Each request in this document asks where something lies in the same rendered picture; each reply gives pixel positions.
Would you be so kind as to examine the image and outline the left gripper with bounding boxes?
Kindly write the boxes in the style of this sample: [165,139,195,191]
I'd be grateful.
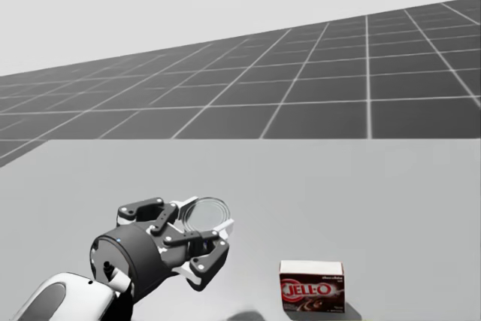
[89,195,236,305]

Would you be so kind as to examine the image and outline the red and white carton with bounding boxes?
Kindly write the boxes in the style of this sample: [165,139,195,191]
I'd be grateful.
[278,259,346,315]

